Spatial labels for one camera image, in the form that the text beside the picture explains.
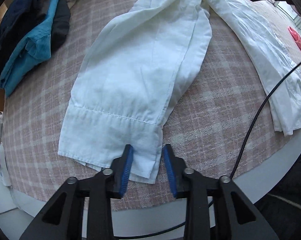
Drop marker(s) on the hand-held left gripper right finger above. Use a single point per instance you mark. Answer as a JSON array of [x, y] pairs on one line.
[[169, 172]]

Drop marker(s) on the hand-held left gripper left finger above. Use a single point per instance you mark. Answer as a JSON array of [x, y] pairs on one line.
[[126, 172]]

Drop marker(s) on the white button shirt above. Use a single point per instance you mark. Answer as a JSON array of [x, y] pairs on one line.
[[140, 80]]

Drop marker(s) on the pink garment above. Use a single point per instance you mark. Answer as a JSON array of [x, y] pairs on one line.
[[300, 41]]

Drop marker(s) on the pink plaid blanket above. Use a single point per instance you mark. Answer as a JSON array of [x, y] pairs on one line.
[[215, 120]]

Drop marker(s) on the white power strip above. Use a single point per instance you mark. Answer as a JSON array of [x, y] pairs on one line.
[[4, 165]]

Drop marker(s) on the folded teal garment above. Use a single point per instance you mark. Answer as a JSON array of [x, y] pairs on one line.
[[35, 45]]

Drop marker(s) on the dark grey garment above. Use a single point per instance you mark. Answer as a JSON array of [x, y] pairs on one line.
[[61, 22]]

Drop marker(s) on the folded black shirt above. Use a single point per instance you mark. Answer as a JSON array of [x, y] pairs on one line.
[[10, 30]]

